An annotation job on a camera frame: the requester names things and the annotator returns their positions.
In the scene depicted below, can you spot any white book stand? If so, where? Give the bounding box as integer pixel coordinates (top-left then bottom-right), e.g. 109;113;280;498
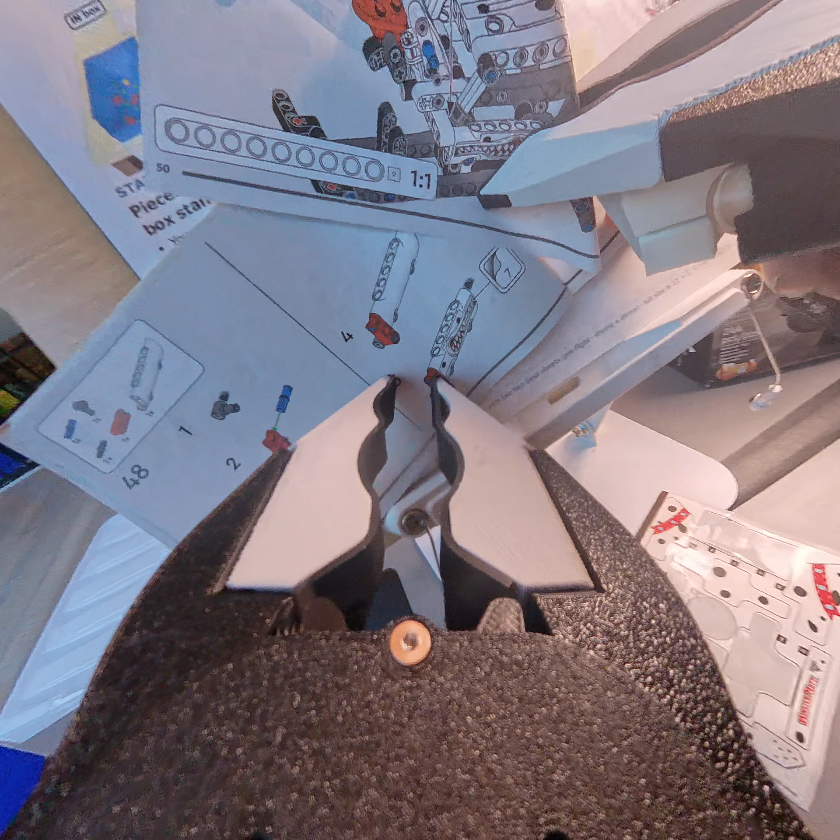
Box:
375;257;840;527

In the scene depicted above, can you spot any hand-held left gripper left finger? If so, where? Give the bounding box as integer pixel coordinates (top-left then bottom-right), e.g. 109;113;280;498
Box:
226;379;401;594

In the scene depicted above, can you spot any sticker sheet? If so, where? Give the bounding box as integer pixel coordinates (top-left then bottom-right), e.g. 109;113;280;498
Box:
640;493;840;822

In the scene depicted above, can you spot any building instruction booklet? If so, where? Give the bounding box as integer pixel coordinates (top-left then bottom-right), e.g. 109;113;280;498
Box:
7;0;617;545

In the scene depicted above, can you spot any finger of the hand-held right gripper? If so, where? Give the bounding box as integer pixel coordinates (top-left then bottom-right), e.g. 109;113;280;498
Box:
577;0;840;117
480;117;755;273

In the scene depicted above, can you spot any printed task sheet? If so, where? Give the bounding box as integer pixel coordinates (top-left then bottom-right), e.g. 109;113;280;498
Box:
0;0;217;277

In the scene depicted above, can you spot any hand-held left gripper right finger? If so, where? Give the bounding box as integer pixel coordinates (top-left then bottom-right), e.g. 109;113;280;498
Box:
431;382;594;594

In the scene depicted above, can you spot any black toy set box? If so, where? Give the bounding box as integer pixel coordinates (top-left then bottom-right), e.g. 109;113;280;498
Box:
709;297;840;388

